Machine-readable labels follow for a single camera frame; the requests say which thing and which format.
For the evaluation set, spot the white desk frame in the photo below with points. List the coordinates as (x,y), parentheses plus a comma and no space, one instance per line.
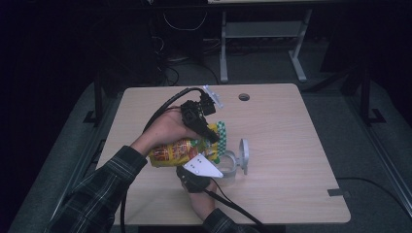
(262,29)

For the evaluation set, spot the black metal stand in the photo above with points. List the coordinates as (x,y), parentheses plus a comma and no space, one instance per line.
(366,97)
(98,103)

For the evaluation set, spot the grey tape strip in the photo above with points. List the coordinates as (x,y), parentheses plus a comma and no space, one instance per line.
(338,193)

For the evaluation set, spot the yellow snack bag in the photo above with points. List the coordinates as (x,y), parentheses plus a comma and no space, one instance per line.
(175,152)

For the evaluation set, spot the person's right hand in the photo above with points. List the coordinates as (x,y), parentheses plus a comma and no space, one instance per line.
(202,202)

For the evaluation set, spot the clear jar with white lid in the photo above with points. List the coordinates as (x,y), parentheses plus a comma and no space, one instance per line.
(228,165)

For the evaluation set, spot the person's left hand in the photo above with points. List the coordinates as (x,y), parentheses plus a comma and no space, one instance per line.
(166,129)

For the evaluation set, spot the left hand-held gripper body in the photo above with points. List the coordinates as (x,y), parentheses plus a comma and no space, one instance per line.
(194,111)

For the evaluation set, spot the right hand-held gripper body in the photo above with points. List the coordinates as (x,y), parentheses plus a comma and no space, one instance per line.
(197,174)

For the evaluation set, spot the aluminium rail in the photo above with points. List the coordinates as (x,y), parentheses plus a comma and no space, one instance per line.
(382,155)
(81,158)

